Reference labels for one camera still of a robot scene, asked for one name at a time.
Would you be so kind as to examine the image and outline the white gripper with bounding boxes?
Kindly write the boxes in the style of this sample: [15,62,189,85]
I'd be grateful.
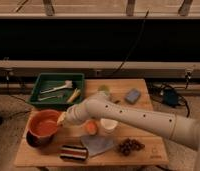
[57,105,85,126]

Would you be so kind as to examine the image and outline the orange bowl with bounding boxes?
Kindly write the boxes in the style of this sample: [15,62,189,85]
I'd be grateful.
[28,109,61,137]

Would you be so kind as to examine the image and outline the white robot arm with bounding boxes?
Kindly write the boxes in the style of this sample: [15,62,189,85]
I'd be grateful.
[57,92,200,171]

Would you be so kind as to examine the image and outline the metal fork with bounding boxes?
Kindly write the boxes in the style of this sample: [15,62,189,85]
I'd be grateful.
[38,95,63,101]

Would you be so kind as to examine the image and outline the green plastic tray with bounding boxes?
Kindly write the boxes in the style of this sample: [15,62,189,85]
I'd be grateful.
[28,73,85,109]

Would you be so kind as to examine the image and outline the orange peach fruit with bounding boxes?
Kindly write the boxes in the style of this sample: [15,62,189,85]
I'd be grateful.
[84,120,98,135]

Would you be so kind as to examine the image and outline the white dish brush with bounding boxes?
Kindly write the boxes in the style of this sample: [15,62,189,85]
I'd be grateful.
[40,80,73,94]

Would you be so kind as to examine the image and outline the dark brown bowl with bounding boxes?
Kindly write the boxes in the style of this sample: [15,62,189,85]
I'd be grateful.
[26,131,53,148]

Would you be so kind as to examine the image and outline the grey blue cloth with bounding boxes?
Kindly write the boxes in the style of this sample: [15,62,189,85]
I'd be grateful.
[80,135,114,157]

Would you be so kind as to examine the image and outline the white cup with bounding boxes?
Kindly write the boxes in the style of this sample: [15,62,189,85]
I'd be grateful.
[100,119,118,133]

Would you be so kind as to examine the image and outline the green plastic cup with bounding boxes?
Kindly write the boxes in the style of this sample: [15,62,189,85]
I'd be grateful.
[98,85,109,93]

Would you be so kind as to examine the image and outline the bunch of dark grapes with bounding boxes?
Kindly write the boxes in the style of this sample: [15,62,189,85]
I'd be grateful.
[117,138,145,156]

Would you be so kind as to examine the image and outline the blue sponge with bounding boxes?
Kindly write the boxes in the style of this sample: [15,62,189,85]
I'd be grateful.
[125,89,141,104]

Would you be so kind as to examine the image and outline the blue power adapter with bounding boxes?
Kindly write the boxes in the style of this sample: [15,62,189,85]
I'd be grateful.
[163,89,179,107]

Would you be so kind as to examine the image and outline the black cable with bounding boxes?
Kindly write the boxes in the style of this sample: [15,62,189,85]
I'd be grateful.
[112,9,150,75]

